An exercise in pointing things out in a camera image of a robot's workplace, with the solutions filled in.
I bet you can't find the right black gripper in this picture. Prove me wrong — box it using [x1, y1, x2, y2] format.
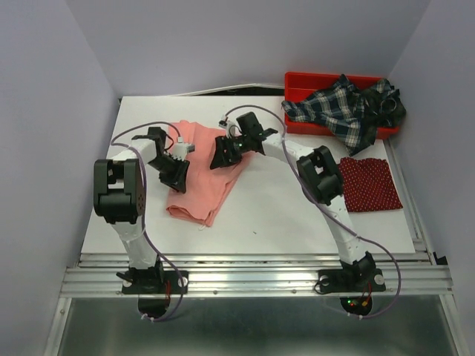
[212, 133, 251, 169]

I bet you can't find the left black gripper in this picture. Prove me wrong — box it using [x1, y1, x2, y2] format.
[148, 155, 191, 193]

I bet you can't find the pink pleated skirt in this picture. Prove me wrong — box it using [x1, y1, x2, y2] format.
[166, 120, 248, 227]

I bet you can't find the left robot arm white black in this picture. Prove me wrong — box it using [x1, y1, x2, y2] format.
[93, 127, 194, 292]

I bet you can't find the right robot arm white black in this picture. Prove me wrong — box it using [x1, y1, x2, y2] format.
[210, 112, 376, 289]

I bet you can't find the red plastic bin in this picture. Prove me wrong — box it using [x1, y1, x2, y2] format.
[282, 72, 406, 146]

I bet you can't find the plaid navy skirt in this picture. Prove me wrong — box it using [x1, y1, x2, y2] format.
[281, 74, 407, 156]

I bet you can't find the red polka dot skirt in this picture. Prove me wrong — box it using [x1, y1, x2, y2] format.
[338, 157, 403, 213]

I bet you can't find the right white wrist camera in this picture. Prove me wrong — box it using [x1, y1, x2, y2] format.
[218, 116, 240, 138]

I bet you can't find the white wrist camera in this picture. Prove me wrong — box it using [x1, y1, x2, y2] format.
[218, 116, 240, 138]
[171, 141, 195, 161]

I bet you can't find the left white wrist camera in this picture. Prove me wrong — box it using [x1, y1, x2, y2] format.
[171, 141, 195, 161]

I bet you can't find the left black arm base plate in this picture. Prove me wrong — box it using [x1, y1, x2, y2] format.
[116, 268, 189, 323]

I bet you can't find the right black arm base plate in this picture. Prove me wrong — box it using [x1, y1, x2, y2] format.
[313, 268, 387, 319]

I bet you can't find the aluminium frame rail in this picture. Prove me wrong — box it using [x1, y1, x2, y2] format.
[46, 141, 460, 355]

